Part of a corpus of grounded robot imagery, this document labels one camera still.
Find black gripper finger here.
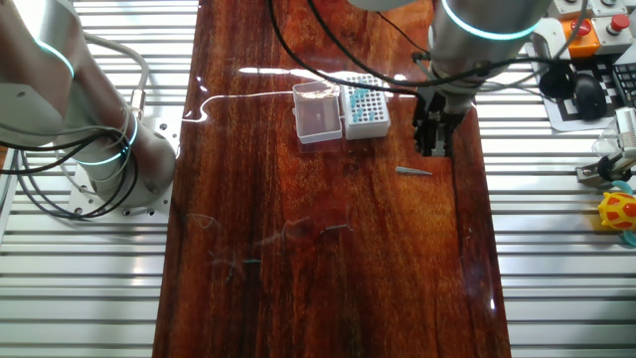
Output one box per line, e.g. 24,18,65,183
414,122,436,157
436,123,457,158

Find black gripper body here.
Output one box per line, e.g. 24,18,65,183
411,89,466,128

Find white pipette tip rack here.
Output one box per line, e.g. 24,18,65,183
339,73,393,141

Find clear plastic box lid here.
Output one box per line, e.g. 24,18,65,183
291,80,345,146

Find black white marker sheet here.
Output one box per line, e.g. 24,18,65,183
524,42,620,134

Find black computer mouse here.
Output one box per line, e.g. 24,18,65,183
570,72,608,122

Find glossy brown wooden board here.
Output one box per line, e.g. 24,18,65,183
151,0,513,358

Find orange emergency stop box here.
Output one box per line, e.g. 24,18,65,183
560,18,602,60

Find yellow red turtle toy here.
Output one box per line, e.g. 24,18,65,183
595,179,636,249

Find grey box with red button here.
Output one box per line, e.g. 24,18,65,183
590,13,636,56

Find black keyboard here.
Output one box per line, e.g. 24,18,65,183
610,59,636,108

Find silver robot mounting plate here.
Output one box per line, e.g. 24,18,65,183
67,116,183,225

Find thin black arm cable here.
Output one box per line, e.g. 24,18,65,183
305,0,565,90
266,0,428,100

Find small silver angle bracket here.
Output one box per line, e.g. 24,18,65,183
574,161,605,189

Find black camera mount knob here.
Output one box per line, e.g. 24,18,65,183
597,156,622,183

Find silver depth camera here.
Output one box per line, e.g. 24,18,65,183
613,106,636,160

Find grey cable with metal connector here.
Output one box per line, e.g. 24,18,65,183
79,30,151,123

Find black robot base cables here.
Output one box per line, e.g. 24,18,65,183
0,111,143,221

